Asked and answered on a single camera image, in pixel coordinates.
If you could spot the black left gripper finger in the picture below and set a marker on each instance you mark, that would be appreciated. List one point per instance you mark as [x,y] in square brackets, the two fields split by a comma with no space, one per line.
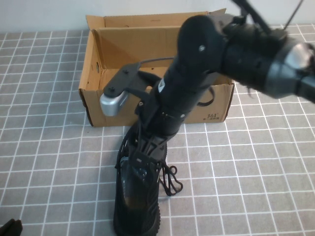
[7,228]
[18,228]

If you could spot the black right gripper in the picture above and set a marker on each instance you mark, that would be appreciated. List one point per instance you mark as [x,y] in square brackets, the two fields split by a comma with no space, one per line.
[172,118]

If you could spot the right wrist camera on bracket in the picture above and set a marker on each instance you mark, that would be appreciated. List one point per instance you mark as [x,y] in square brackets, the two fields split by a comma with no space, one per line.
[113,104]

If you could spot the brown cardboard shoe box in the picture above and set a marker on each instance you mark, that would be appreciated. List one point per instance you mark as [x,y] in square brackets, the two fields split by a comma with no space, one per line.
[110,41]

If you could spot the grey white-grid tablecloth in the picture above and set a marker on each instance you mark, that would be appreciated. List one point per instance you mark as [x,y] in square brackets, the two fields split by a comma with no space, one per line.
[246,159]

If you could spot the black mesh sneaker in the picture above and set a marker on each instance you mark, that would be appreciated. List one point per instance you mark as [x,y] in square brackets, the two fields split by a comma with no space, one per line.
[137,216]

